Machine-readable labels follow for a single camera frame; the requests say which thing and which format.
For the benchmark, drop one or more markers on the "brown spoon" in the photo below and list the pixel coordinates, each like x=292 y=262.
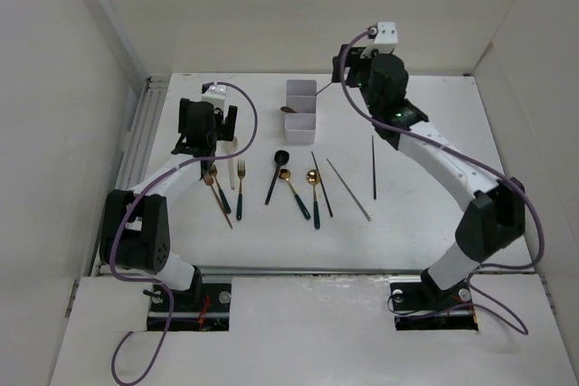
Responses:
x=288 y=110

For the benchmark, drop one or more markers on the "white three-compartment utensil holder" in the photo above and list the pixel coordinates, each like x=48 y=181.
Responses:
x=300 y=125

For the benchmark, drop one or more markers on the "gold spoon green handle left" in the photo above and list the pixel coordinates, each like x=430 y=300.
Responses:
x=285 y=175

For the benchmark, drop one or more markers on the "beige plastic spoon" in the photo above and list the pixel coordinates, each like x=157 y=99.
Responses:
x=231 y=148

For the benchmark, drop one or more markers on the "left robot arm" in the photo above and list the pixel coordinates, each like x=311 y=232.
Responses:
x=136 y=231

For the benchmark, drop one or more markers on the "aluminium rail front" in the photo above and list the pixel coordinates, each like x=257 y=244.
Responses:
x=409 y=275

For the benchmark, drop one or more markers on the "brown wooden chopstick left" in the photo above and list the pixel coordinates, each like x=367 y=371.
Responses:
x=220 y=203

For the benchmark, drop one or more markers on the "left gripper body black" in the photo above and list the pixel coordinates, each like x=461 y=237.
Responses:
x=223 y=131

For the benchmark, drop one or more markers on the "rose gold fork green handle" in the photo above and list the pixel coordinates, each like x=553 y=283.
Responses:
x=211 y=177

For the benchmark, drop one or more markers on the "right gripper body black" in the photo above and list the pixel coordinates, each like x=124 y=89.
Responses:
x=358 y=77

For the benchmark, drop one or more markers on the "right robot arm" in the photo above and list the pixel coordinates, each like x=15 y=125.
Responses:
x=492 y=205

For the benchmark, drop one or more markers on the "gold spoon green handle right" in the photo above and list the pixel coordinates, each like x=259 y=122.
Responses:
x=314 y=179

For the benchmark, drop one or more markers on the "aluminium frame left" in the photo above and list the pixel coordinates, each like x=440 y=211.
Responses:
x=140 y=118

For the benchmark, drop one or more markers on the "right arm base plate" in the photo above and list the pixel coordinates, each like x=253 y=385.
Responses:
x=414 y=310

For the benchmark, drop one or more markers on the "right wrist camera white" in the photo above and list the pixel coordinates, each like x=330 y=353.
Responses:
x=383 y=38

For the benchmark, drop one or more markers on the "brown grey chopstick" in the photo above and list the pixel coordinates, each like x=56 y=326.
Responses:
x=324 y=88

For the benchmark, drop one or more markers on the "dark green chopstick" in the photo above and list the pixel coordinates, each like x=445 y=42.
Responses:
x=374 y=184

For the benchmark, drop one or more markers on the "dark chopstick centre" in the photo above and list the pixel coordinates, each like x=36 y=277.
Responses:
x=321 y=181

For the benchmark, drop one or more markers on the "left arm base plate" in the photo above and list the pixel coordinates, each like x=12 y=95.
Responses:
x=210 y=313

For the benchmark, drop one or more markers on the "silver metal chopstick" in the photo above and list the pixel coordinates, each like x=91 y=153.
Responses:
x=350 y=192

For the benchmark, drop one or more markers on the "gold spoon green handle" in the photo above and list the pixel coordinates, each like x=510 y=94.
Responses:
x=285 y=175
x=314 y=179

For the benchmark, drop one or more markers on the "black spoon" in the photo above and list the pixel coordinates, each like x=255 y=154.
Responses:
x=281 y=158

